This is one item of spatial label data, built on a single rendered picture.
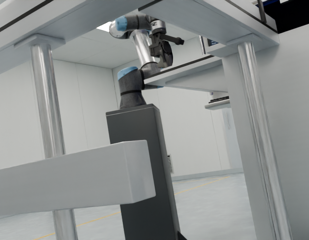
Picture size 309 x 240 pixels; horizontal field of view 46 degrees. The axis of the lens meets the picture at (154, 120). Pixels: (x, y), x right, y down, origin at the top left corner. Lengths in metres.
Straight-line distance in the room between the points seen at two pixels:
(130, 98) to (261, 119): 0.90
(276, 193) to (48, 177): 0.68
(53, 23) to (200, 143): 7.08
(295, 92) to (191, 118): 6.59
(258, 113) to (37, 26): 0.70
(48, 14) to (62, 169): 0.34
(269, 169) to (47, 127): 0.68
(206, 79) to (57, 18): 0.92
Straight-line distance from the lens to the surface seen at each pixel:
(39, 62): 0.94
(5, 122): 6.99
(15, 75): 7.36
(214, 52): 1.39
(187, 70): 1.60
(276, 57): 1.42
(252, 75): 1.21
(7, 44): 0.98
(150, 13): 0.89
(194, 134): 7.89
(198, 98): 7.84
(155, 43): 1.79
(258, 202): 1.46
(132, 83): 1.95
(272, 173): 1.20
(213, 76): 1.62
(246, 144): 1.45
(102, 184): 0.76
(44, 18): 0.88
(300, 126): 1.39
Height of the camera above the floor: 0.50
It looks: 6 degrees up
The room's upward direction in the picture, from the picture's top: 10 degrees counter-clockwise
